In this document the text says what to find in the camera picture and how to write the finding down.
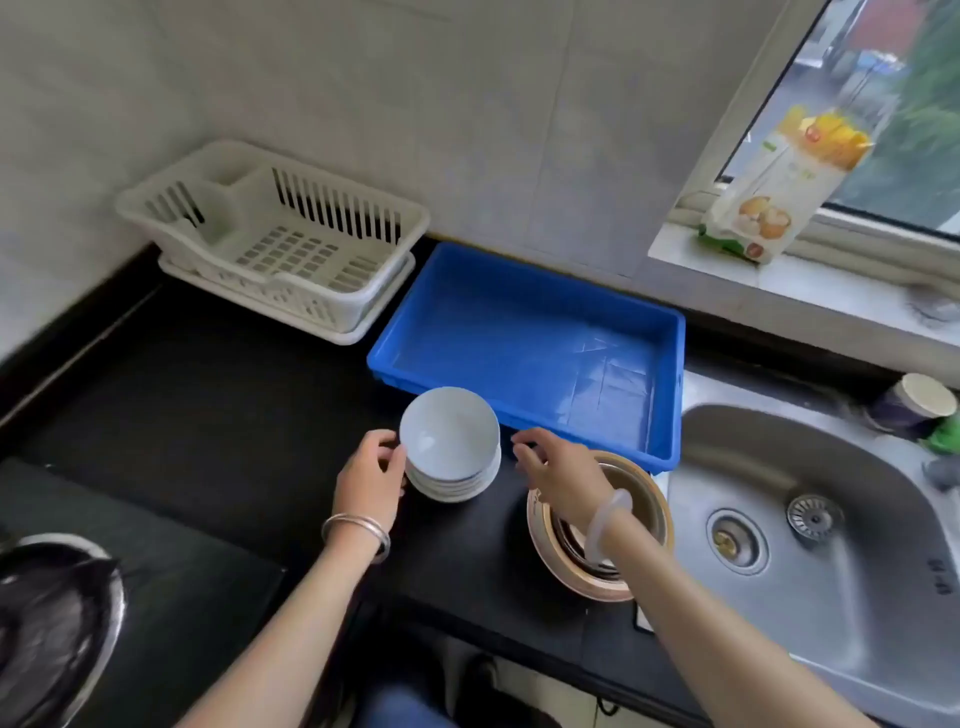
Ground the person's left hand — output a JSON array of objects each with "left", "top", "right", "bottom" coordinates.
[{"left": 333, "top": 429, "right": 410, "bottom": 537}]

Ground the person's right hand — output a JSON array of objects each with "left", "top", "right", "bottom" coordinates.
[{"left": 511, "top": 426, "right": 618, "bottom": 532}]

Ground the stack of white bowls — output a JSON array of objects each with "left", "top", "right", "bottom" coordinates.
[{"left": 399, "top": 386, "right": 503, "bottom": 504}]

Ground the person's right forearm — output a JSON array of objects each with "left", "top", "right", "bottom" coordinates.
[{"left": 598, "top": 511, "right": 880, "bottom": 728}]

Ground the person's left forearm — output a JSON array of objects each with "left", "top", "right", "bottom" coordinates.
[{"left": 175, "top": 517, "right": 391, "bottom": 728}]

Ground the white jade bangle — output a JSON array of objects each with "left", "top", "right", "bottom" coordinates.
[{"left": 584, "top": 488, "right": 636, "bottom": 565}]

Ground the large gold-rimmed plate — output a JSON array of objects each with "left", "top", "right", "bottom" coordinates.
[{"left": 525, "top": 450, "right": 675, "bottom": 604}]

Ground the blue plastic tray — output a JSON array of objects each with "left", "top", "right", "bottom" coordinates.
[{"left": 366, "top": 241, "right": 687, "bottom": 475}]

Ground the gold-rimmed bowl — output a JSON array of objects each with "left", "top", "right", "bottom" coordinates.
[{"left": 589, "top": 451, "right": 670, "bottom": 549}]

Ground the person's blue jeans leg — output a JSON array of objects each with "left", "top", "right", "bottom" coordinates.
[{"left": 351, "top": 684, "right": 460, "bottom": 728}]

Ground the black glass stove top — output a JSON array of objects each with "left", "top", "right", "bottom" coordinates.
[{"left": 0, "top": 457, "right": 288, "bottom": 728}]

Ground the white plastic dish rack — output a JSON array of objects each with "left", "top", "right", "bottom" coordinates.
[{"left": 114, "top": 139, "right": 432, "bottom": 334}]

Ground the metal sink strainer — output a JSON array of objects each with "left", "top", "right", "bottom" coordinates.
[{"left": 785, "top": 492, "right": 846, "bottom": 543}]

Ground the stainless steel sink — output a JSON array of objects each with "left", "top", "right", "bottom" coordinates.
[{"left": 634, "top": 370, "right": 960, "bottom": 728}]

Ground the white and orange food packet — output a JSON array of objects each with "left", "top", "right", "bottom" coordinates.
[{"left": 698, "top": 105, "right": 876, "bottom": 264}]

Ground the dark cup with white lid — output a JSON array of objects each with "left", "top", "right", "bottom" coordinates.
[{"left": 868, "top": 372, "right": 960, "bottom": 441}]

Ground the green sponge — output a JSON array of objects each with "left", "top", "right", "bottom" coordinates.
[{"left": 925, "top": 414, "right": 960, "bottom": 456}]

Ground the silver bracelet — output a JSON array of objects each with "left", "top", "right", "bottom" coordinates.
[{"left": 321, "top": 513, "right": 393, "bottom": 566}]

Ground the white window frame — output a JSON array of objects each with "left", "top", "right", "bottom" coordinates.
[{"left": 675, "top": 0, "right": 960, "bottom": 260}]

